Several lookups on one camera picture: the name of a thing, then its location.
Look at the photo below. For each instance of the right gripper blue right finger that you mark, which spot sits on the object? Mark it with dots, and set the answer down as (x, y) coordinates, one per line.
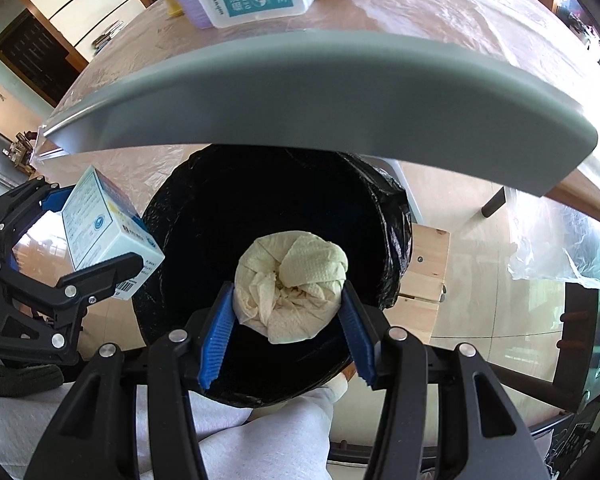
(361, 335)

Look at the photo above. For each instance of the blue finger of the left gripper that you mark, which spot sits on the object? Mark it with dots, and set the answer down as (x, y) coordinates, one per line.
(56, 199)

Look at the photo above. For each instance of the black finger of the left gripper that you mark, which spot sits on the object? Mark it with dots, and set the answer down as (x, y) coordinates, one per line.
(85, 286)

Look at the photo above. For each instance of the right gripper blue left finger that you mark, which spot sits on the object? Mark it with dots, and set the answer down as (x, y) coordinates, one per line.
(214, 337)

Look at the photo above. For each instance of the white blue medicine box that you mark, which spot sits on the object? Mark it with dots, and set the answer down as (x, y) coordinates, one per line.
(101, 223)

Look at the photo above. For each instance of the beige paper towel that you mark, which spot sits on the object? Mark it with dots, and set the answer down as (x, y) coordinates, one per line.
(288, 286)

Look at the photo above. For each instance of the black lined trash bin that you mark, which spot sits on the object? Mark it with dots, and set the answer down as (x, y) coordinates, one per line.
(220, 200)

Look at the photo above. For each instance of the wooden stool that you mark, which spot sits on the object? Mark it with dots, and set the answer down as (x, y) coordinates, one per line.
(423, 285)

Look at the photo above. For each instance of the grey sweatpants leg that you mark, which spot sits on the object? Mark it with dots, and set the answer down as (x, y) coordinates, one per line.
(290, 443)

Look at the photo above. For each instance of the dark wooden chair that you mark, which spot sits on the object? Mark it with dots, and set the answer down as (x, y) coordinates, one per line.
(554, 379)

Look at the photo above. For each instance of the grey table edge guard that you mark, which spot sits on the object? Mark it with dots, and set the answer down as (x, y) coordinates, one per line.
(369, 93)

